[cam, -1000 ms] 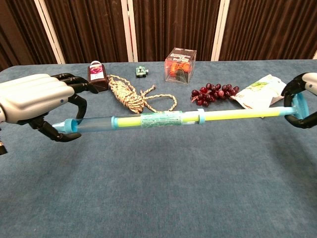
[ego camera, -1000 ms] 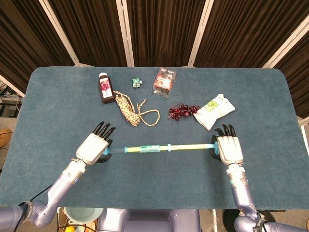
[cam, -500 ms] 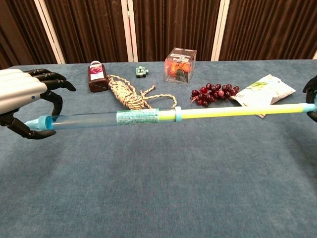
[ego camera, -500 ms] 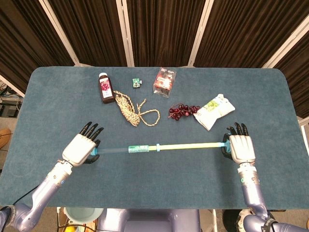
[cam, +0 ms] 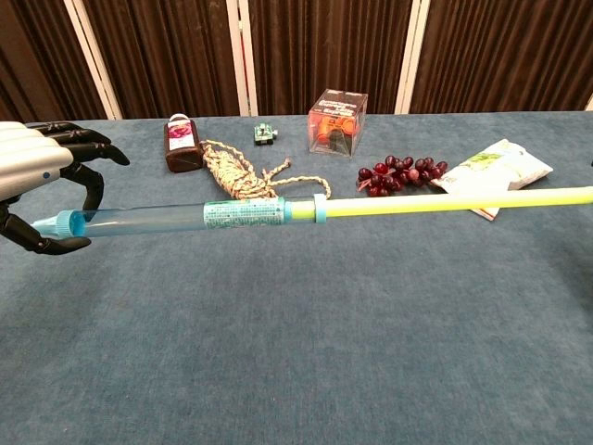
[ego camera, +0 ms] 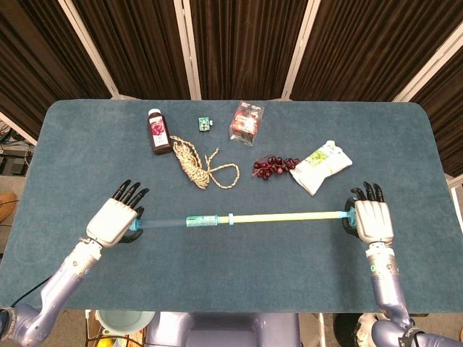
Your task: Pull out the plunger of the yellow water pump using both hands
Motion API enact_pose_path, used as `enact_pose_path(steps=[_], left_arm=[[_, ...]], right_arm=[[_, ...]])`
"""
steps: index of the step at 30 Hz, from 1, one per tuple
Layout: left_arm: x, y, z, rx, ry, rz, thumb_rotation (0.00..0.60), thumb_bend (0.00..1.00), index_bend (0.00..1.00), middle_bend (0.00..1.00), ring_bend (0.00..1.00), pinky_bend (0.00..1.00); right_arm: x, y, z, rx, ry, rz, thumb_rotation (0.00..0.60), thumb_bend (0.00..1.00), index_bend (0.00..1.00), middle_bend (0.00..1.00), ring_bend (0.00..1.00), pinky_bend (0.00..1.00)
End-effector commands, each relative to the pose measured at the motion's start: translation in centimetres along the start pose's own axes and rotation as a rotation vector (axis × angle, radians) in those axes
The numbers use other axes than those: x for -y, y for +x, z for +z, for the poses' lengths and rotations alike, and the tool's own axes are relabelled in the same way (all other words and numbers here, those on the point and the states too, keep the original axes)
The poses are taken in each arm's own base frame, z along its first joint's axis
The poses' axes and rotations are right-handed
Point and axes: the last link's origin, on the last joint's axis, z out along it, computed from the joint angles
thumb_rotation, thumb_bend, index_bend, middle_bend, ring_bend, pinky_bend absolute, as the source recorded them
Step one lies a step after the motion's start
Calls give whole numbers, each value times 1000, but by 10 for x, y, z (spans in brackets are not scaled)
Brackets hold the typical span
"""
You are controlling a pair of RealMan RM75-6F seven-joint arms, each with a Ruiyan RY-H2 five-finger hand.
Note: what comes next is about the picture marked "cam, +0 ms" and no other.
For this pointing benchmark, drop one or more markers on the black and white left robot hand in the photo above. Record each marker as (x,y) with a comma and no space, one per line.
(32,157)

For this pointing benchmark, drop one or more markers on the brown pleated curtain panel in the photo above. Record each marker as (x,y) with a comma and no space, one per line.
(505,55)
(329,46)
(41,60)
(167,55)

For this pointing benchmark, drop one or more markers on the dark red juice bottle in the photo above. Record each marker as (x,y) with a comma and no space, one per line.
(180,143)

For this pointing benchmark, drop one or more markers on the small green toy block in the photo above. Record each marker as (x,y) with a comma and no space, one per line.
(264,133)

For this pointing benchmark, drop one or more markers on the clear box with red toy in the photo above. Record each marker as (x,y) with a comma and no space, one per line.
(336,125)

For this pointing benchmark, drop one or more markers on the blue table cloth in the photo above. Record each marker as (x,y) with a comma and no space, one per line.
(296,352)

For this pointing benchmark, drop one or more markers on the bunch of red grapes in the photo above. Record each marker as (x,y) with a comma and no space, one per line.
(398,174)

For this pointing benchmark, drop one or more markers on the white and green snack bag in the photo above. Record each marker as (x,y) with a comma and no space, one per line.
(500,162)

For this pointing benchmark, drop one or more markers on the white screen frame post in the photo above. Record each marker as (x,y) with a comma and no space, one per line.
(412,55)
(242,55)
(92,60)
(589,105)

